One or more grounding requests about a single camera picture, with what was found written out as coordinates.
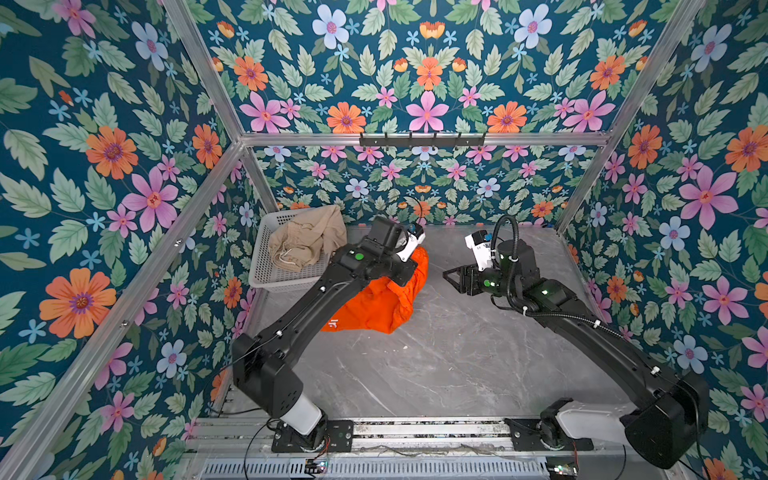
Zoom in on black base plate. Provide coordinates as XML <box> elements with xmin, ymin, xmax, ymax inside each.
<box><xmin>503</xmin><ymin>418</ymin><xmax>595</xmax><ymax>452</ymax></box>
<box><xmin>271</xmin><ymin>419</ymin><xmax>355</xmax><ymax>453</ymax></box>

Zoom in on orange shorts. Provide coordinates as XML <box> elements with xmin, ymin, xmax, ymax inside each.
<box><xmin>322</xmin><ymin>246</ymin><xmax>429</xmax><ymax>334</ymax></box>

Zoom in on beige shorts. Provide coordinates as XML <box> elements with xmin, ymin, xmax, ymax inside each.
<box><xmin>268</xmin><ymin>205</ymin><xmax>348</xmax><ymax>272</ymax></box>

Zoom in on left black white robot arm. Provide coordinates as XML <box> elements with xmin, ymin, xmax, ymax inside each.
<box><xmin>231</xmin><ymin>217</ymin><xmax>425</xmax><ymax>449</ymax></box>

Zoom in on white ventilated cable duct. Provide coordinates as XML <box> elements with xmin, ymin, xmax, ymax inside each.
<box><xmin>198</xmin><ymin>457</ymin><xmax>550</xmax><ymax>479</ymax></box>

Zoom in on white plastic laundry basket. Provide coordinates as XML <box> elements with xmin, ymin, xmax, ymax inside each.
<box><xmin>248</xmin><ymin>208</ymin><xmax>334</xmax><ymax>294</ymax></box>

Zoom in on black hook rail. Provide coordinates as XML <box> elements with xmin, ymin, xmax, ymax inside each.
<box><xmin>358</xmin><ymin>132</ymin><xmax>486</xmax><ymax>149</ymax></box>

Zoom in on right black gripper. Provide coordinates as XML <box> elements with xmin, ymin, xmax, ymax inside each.
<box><xmin>442</xmin><ymin>260</ymin><xmax>520</xmax><ymax>302</ymax></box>

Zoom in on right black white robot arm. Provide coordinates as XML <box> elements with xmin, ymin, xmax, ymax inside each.
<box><xmin>443</xmin><ymin>233</ymin><xmax>710</xmax><ymax>469</ymax></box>

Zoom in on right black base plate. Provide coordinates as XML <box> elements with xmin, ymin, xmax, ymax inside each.
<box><xmin>503</xmin><ymin>418</ymin><xmax>595</xmax><ymax>452</ymax></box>

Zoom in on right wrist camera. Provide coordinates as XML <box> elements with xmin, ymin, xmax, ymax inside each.
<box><xmin>465</xmin><ymin>230</ymin><xmax>493</xmax><ymax>271</ymax></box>

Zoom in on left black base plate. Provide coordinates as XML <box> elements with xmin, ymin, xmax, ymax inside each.
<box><xmin>271</xmin><ymin>419</ymin><xmax>355</xmax><ymax>453</ymax></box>

